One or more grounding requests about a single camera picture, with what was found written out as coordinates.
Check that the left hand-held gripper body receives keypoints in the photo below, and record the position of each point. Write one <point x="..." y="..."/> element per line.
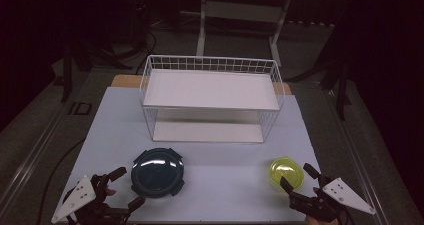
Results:
<point x="78" y="195"/>

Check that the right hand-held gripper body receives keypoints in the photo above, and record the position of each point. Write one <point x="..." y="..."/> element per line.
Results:
<point x="346" y="195"/>

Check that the yellow-green plastic bowl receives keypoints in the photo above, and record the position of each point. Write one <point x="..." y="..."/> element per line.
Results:
<point x="287" y="171"/>

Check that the dark blue round lidded container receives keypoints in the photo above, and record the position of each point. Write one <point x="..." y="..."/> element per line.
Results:
<point x="157" y="172"/>

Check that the person's left hand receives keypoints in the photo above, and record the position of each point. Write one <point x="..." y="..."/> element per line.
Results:
<point x="110" y="192"/>

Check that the person's right hand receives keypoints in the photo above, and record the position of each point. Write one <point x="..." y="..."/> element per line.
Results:
<point x="320" y="221"/>

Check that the white table sheet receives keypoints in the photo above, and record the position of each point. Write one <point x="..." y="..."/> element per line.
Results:
<point x="216" y="188"/>

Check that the black floor socket plate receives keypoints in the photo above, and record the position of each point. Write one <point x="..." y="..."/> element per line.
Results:
<point x="80" y="108"/>

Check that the black metal stand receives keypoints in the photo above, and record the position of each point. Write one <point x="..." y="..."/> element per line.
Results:
<point x="341" y="85"/>

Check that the dark device with red light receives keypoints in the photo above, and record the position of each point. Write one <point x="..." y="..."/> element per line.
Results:
<point x="140" y="15"/>

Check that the metal floor rail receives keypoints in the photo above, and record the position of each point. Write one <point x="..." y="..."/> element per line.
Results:
<point x="353" y="151"/>
<point x="36" y="145"/>

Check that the white metal desk frame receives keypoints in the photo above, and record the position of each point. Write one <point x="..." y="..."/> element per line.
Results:
<point x="241" y="11"/>

